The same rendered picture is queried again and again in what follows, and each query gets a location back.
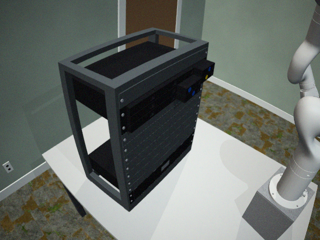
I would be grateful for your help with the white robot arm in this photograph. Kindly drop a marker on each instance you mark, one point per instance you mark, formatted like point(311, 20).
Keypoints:
point(290, 192)

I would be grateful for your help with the dark grey server rack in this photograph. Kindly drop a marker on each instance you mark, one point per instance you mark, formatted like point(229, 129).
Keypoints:
point(150, 94)

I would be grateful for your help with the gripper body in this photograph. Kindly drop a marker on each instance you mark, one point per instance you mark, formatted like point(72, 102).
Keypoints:
point(310, 92)

